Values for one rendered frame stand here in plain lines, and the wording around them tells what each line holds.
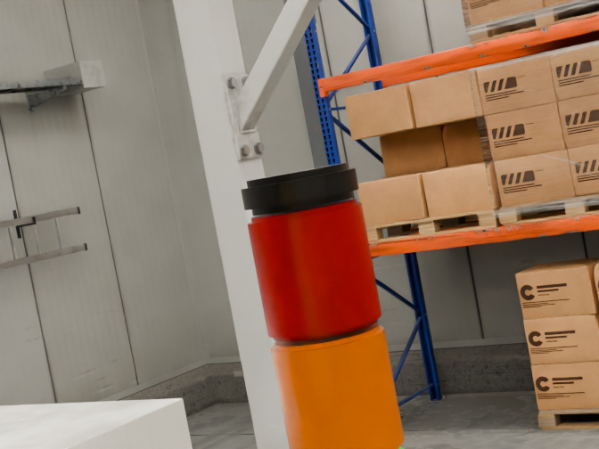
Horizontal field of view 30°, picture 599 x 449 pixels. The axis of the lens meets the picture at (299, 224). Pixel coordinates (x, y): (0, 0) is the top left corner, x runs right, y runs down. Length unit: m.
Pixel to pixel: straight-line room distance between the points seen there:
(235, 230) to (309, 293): 2.59
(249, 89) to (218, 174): 0.25
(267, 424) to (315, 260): 2.67
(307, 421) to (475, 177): 8.29
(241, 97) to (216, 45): 0.15
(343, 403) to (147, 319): 11.12
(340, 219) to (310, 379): 0.07
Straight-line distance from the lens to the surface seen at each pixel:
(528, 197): 8.55
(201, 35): 3.06
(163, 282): 11.80
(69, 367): 10.77
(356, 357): 0.46
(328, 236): 0.46
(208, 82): 3.05
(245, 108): 3.01
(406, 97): 8.96
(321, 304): 0.46
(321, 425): 0.47
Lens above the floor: 2.34
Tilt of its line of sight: 3 degrees down
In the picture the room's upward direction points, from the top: 10 degrees counter-clockwise
